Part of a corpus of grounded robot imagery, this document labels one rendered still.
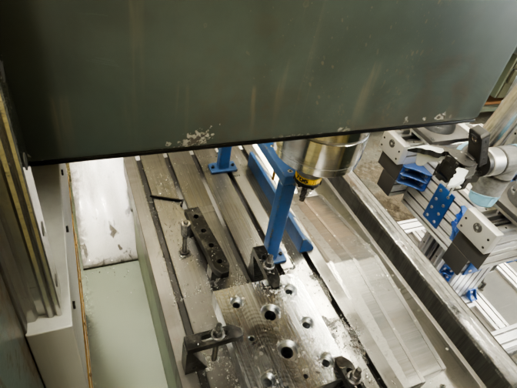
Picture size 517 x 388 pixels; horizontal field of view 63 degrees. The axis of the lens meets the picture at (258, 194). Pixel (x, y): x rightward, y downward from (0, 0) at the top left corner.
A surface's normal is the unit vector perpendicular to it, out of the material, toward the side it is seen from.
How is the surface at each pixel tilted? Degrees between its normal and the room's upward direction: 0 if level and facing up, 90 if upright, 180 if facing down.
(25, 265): 90
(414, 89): 90
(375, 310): 8
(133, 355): 0
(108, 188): 25
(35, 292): 90
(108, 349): 0
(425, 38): 90
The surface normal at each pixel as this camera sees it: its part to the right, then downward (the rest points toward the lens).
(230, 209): 0.15, -0.75
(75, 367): 0.36, 0.65
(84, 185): 0.30, -0.41
